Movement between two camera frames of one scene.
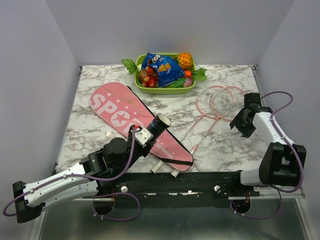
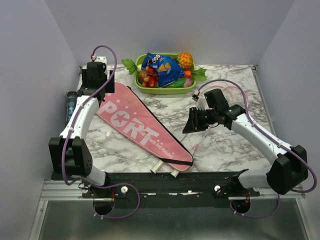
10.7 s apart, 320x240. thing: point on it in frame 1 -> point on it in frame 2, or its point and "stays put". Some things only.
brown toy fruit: (141, 74) stays put
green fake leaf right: (199, 74) stays put
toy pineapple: (185, 60) stays put
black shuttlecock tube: (159, 122) -> (71, 99)
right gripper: (247, 132) -> (193, 124)
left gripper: (143, 152) -> (109, 88)
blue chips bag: (168, 71) stays put
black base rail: (115, 186) stays put
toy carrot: (188, 73) stays put
